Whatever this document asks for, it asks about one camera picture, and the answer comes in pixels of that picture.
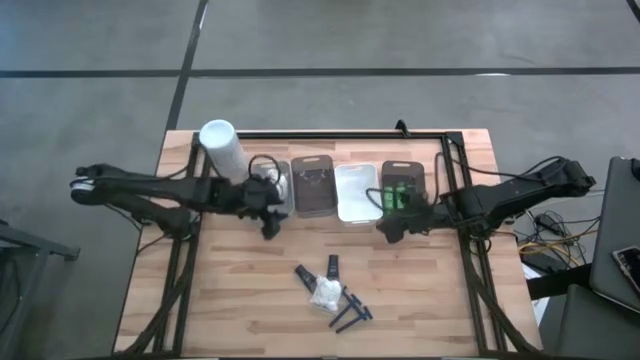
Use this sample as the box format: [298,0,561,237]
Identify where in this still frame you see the brown plastic bin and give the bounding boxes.
[381,159,427,221]
[290,154,340,220]

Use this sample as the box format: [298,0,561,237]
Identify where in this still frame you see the black aluminium table frame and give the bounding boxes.
[115,130,542,358]

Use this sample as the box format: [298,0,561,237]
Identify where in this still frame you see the tangled floor cables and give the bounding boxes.
[499,188,609,274]

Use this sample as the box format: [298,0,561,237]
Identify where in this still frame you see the cotton balls plastic bag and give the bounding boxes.
[309,277,343,313]
[269,169,291,199]

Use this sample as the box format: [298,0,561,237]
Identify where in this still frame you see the yellow cable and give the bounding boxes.
[518,241,599,258]

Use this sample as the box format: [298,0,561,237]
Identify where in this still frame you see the white paper sheet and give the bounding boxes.
[521,263,551,327]

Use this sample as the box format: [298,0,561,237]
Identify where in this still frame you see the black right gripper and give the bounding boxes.
[375,196,438,245]

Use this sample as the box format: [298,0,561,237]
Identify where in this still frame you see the black bar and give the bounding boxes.
[525,262,594,301]

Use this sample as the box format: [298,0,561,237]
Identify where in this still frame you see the grey laptop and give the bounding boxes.
[588,155,640,314]

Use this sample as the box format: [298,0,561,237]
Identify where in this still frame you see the white plastic bin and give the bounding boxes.
[333,162,385,227]

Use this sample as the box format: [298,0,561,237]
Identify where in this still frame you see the white cylindrical canister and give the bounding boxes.
[198,118,251,182]

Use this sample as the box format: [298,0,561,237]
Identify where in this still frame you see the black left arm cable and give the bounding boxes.
[248,153,282,182]

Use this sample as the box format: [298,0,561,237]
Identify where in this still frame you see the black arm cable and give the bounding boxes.
[248,153,282,182]
[366,151,504,212]

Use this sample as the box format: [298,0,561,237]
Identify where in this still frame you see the grey metal table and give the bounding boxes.
[0,217,82,360]

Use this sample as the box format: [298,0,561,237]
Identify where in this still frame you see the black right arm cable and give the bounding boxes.
[366,151,504,212]

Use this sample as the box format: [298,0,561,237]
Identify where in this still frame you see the smartphone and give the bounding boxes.
[611,245,640,296]

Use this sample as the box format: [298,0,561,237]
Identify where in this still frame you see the clear plastic bin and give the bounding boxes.
[248,159,296,220]

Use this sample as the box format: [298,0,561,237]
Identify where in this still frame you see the black power adapter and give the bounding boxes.
[533,213,565,237]

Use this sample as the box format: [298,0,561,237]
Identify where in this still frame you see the dark grey chair seat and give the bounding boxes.
[542,283,640,360]

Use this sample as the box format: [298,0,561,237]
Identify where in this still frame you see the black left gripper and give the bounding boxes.
[241,177,289,241]

